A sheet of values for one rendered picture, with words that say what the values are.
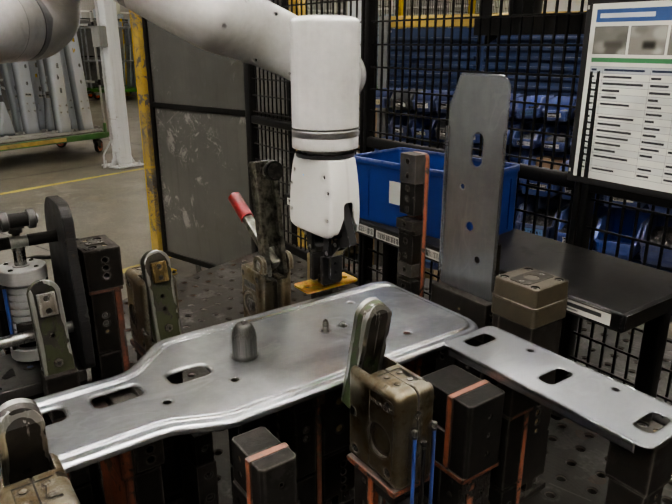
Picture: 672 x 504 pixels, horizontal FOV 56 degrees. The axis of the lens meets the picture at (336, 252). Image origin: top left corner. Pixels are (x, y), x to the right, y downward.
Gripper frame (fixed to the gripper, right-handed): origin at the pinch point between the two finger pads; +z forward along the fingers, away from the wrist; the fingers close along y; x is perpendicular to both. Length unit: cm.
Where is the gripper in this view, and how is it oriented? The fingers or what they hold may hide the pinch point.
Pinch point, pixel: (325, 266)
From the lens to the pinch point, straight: 84.8
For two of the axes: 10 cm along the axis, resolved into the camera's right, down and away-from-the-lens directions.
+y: 5.8, 2.6, -7.7
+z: 0.0, 9.5, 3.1
